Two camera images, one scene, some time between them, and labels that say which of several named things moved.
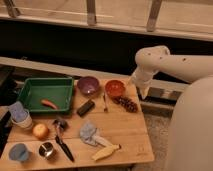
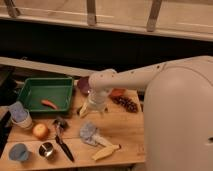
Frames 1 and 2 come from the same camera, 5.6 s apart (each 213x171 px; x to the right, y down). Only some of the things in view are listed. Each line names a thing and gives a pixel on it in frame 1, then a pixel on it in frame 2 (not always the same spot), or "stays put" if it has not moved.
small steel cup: x=45 y=149 stays put
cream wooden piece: x=101 y=140 stays put
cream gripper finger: x=144 y=92 → x=83 y=110
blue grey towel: x=87 y=131 stays put
